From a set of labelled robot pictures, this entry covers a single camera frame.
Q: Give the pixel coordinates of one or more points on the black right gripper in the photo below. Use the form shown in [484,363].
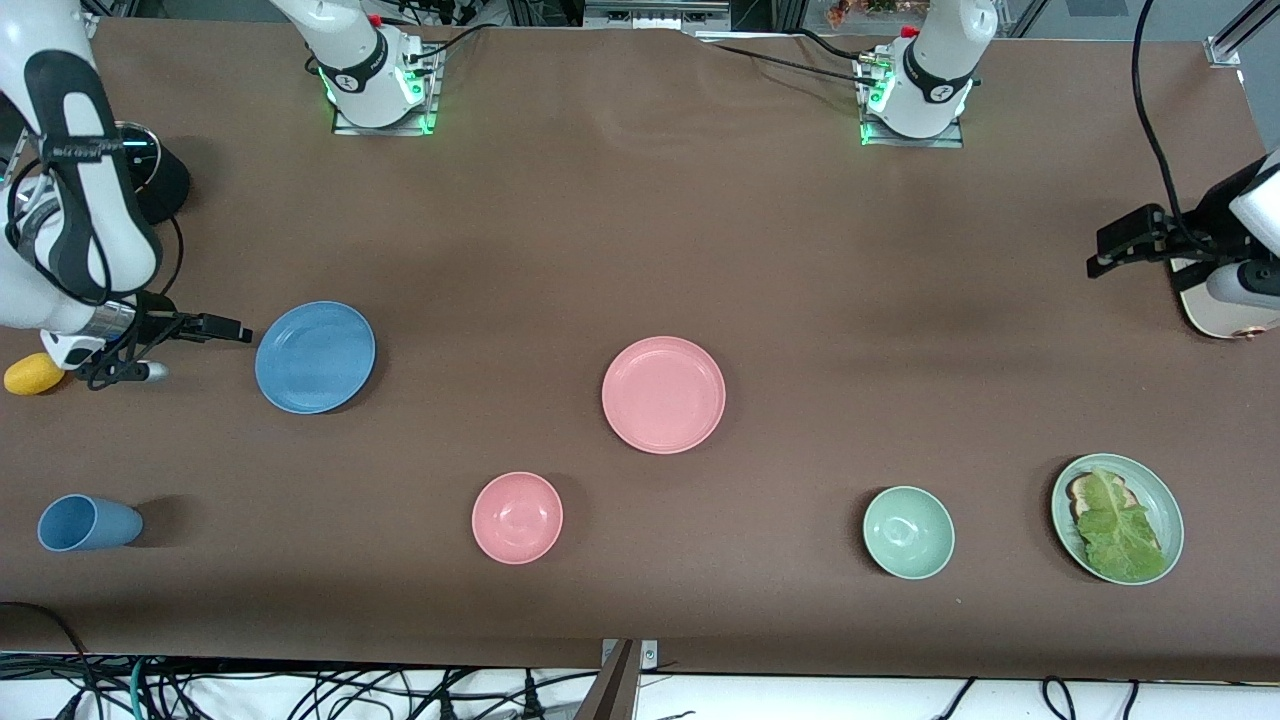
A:
[157,324]

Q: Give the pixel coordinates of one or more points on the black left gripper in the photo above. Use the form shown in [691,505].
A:
[1207,219]

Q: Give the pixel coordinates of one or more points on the pink plate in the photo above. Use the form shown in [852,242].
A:
[664,394]

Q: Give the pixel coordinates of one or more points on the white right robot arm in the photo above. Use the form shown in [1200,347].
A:
[80,180]

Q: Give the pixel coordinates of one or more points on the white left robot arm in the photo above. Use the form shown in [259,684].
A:
[935,70]

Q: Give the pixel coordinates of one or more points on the blue plate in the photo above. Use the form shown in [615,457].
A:
[315,357]

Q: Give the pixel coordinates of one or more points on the yellow lemon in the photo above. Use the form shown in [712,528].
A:
[30,375]

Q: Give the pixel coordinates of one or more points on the blue cup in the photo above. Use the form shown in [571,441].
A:
[85,523]

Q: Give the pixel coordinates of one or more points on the glass lid with blue knob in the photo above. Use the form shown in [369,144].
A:
[140,150]

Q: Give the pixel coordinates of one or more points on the bread slice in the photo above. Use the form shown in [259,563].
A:
[1078,492]

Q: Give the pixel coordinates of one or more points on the green plate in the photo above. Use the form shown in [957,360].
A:
[1165,520]

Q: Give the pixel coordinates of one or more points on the green lettuce leaf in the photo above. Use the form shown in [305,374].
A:
[1120,535]

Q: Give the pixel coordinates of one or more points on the green bowl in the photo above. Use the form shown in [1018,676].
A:
[908,532]

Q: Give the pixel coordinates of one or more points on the pink bowl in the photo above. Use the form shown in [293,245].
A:
[517,518]

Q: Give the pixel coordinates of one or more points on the brown table cover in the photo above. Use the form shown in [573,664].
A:
[640,250]

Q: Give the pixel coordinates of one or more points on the aluminium frame profile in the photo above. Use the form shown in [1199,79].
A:
[1240,35]

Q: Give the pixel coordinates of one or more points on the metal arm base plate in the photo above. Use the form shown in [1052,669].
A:
[432,100]
[868,110]

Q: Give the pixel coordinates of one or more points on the grey metal rail box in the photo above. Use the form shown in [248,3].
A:
[655,12]

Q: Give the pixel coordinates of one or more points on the metal table edge bracket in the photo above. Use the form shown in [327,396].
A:
[620,680]

